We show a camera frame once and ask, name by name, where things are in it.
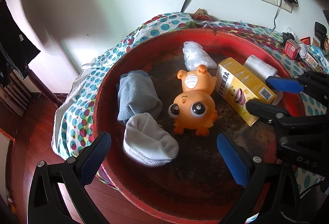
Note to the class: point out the grey blue sock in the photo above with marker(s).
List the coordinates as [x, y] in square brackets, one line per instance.
[136, 94]

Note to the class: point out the black hanging clothes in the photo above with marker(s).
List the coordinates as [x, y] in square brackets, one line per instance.
[17, 51]

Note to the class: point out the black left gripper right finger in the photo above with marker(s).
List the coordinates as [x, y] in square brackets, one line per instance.
[275, 183]

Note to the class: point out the red round basin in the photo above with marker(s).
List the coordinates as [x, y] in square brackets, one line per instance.
[197, 186]

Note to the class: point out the white grey sock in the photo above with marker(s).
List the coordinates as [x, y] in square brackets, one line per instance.
[147, 143]

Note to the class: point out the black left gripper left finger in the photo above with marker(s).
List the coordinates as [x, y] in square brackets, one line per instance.
[46, 203]

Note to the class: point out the small red candy wrapper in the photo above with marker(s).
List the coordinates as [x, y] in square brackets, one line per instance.
[202, 15]

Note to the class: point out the black plastic bag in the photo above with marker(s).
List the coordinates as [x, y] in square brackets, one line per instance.
[287, 36]

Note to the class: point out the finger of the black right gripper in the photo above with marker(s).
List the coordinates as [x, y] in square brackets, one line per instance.
[302, 141]
[314, 84]

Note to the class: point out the white plastic bag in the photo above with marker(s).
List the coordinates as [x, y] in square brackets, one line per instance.
[194, 55]

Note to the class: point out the yellow rectangular box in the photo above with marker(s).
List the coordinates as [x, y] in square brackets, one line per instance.
[237, 85]

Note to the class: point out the red snack wrapper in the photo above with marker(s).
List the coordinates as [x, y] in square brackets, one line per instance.
[306, 40]

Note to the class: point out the small red cube box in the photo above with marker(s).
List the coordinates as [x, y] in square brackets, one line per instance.
[291, 49]

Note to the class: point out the orange rubber frog toy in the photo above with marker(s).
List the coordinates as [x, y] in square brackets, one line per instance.
[194, 109]

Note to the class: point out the white sock in basin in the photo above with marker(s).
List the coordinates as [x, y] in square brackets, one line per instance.
[259, 68]

